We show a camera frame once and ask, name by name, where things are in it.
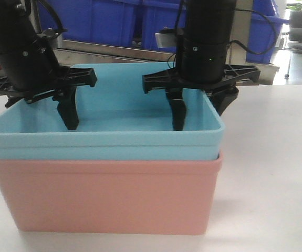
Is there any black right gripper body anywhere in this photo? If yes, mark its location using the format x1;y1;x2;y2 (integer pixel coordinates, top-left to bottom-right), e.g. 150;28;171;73
142;64;261;95

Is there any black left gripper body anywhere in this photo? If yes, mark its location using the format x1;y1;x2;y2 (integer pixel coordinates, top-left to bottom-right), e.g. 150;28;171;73
0;67;97;104

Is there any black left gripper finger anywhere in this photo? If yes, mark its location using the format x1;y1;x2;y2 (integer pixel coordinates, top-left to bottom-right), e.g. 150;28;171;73
53;87;79;130

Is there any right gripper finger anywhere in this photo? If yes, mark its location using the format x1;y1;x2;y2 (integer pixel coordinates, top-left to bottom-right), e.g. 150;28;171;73
165;89;186;131
209;86;239;116

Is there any light blue plastic box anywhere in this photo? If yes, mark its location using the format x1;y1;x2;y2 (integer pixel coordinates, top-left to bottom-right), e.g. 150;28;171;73
0;62;225;160

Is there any pink plastic box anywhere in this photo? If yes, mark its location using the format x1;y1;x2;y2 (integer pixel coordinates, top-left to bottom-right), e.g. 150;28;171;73
0;156;223;235

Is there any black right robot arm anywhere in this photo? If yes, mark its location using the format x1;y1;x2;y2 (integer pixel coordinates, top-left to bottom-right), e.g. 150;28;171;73
78;1;260;132

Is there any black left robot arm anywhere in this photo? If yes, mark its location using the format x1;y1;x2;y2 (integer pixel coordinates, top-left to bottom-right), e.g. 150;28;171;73
0;1;97;110

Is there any blue bin upper right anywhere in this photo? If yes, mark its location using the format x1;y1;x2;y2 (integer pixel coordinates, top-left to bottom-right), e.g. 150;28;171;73
246;1;288;64

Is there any blue bin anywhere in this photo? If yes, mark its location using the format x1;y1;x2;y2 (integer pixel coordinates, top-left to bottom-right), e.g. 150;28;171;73
141;1;180;53
246;1;288;64
48;1;142;47

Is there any blue bin upper left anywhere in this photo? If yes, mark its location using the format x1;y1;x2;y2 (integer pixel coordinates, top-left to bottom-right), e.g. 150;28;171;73
48;1;142;47

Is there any blue bin upper middle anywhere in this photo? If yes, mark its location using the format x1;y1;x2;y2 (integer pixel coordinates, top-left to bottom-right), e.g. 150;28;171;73
141;1;180;53

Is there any stainless steel shelf frame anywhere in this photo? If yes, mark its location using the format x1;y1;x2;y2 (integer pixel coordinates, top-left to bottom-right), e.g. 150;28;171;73
29;0;280;86

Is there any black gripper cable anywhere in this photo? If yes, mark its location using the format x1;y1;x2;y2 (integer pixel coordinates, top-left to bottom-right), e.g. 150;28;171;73
31;0;68;40

